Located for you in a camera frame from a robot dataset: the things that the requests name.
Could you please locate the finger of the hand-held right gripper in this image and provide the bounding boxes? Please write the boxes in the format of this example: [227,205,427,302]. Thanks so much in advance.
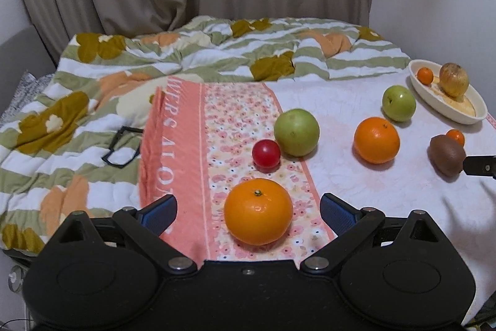
[463,156,496,179]

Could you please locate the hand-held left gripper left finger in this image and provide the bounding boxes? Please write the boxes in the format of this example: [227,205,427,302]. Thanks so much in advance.
[50,195,198,275]

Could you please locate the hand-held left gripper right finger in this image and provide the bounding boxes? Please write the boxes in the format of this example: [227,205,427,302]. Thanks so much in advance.
[300,193,446,275]

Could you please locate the brown kiwi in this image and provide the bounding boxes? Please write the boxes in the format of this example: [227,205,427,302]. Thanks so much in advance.
[428,134,467,177]

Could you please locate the white oval dish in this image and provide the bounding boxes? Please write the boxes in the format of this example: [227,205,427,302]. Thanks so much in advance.
[409,60,488,125]

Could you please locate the large orange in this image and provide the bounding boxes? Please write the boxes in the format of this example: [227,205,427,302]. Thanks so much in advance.
[224,178,294,246]

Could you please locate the large green apple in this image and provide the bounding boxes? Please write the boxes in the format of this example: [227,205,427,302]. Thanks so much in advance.
[274,108,320,157]

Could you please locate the small green apple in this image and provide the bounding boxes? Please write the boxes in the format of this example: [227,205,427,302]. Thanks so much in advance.
[382,85,417,122]

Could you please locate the pink floral towel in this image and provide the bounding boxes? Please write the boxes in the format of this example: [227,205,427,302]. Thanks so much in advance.
[137,77,496,316]

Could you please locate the black eyeglasses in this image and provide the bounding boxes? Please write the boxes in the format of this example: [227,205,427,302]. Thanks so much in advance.
[101,125,145,169]

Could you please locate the medium orange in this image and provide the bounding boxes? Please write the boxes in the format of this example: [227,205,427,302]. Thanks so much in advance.
[353,116,401,164]

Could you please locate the brown onion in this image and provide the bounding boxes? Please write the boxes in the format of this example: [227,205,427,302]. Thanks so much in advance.
[439,62,470,99]

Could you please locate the red tomato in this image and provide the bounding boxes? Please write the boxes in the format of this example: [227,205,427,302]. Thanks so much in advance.
[252,139,281,169]

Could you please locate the green striped flower blanket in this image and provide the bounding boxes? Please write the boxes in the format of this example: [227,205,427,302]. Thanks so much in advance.
[0,15,411,252]

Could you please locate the grey patterned cloth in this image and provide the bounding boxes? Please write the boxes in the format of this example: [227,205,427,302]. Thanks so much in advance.
[0,71,59,122]

